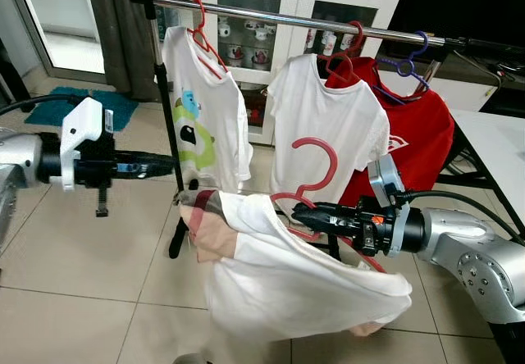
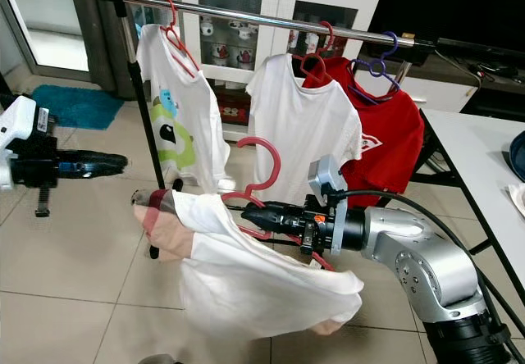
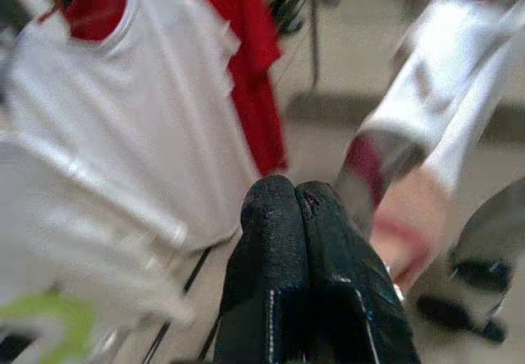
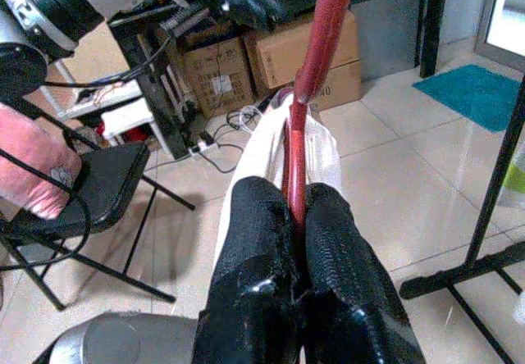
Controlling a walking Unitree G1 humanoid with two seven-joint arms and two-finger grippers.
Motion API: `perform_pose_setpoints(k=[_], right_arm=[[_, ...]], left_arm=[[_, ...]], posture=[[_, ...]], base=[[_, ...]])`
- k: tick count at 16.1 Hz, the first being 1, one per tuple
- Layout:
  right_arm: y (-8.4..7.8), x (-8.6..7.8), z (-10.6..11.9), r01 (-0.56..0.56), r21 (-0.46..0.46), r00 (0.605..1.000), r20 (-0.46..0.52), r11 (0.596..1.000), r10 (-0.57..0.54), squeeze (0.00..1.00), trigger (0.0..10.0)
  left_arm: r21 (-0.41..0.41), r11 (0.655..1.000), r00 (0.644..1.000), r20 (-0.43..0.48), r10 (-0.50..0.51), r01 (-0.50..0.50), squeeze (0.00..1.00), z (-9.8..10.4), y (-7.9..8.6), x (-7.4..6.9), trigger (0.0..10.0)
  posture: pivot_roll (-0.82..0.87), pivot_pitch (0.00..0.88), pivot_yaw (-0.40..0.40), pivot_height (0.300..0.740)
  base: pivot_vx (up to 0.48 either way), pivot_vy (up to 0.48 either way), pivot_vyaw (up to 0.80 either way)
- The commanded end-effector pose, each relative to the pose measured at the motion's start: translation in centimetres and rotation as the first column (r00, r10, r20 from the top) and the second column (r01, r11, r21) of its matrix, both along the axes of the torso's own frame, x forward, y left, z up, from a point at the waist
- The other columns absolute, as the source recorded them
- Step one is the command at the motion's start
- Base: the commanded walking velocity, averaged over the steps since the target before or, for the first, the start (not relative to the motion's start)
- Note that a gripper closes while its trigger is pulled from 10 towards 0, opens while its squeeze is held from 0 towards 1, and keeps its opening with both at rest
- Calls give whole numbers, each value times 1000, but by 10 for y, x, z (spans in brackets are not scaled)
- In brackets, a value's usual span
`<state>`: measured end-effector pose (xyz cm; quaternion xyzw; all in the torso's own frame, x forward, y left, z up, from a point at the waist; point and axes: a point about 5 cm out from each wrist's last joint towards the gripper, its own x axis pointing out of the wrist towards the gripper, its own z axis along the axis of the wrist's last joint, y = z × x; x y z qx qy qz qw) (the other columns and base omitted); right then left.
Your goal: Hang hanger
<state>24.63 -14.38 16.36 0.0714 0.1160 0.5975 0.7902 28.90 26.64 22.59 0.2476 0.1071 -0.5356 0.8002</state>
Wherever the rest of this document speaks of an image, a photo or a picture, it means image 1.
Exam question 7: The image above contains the red plastic clothes hanger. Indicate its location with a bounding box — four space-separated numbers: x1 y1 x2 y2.
269 137 388 275
316 21 367 88
186 0 231 82

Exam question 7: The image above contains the white garment with beige lining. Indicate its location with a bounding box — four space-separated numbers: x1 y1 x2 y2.
177 188 413 343

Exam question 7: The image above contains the purple clothes hanger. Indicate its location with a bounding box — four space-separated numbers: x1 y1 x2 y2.
373 31 433 107

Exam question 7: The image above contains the teal floor mat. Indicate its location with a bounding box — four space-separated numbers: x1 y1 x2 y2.
25 88 140 133

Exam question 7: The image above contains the white T-shirt with cartoon print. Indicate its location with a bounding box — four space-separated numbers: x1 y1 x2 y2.
161 25 254 194

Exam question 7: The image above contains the plain white T-shirt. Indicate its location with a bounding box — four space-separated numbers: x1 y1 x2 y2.
267 52 391 217

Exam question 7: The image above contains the red T-shirt with white logo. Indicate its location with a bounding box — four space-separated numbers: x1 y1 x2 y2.
336 56 455 209

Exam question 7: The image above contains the grey curtain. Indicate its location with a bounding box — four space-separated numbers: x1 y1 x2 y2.
86 0 162 102

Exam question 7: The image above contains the black television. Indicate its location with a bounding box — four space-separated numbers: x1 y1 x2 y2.
387 0 525 51

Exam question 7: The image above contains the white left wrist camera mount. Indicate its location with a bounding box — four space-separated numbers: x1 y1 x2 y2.
60 97 114 191

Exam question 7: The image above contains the light grey right wrist camera mount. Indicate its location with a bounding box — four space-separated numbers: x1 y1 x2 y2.
367 154 413 258

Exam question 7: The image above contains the black metal table frame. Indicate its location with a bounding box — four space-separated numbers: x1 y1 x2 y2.
425 118 525 246

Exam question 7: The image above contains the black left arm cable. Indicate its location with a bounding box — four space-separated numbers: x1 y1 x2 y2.
0 93 89 119

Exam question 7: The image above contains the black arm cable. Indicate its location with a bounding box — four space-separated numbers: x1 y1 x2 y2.
0 93 89 119
392 189 525 246

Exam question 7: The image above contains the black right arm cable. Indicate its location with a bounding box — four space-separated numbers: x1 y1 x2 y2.
392 189 525 246

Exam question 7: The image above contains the black rack post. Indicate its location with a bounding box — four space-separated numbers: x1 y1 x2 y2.
420 46 450 88
150 0 191 260

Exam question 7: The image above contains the metal clothes rail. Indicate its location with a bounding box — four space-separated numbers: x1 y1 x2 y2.
129 0 525 55

